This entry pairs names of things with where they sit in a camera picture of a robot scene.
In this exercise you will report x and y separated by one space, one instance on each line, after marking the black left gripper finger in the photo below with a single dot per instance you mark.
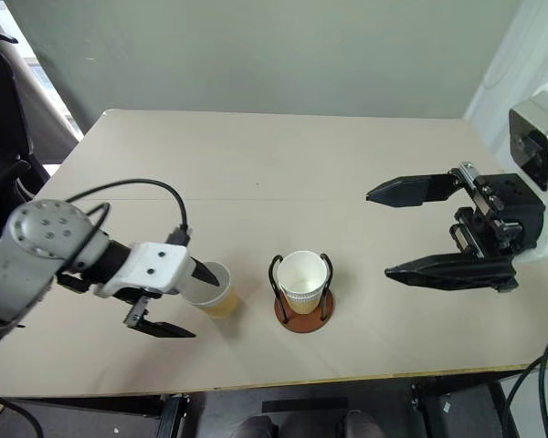
164 329
206 274

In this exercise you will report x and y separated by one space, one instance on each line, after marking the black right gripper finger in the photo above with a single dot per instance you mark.
456 271
411 190

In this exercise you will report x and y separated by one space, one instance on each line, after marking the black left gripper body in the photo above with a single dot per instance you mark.
137 299

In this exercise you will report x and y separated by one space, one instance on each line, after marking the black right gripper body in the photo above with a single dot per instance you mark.
507 210

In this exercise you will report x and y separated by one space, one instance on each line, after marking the tan paper cup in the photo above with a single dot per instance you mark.
224 299

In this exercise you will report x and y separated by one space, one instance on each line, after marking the white ribbed paper cup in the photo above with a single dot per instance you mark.
301 299

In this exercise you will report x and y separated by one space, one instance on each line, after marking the dark rounded shape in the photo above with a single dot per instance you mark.
363 424

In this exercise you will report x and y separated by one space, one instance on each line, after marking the black chair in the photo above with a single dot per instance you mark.
4 137

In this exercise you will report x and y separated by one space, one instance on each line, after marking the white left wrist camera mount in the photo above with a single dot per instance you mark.
157 267

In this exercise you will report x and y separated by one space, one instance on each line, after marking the black table frame leg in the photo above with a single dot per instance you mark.
173 417
466 408

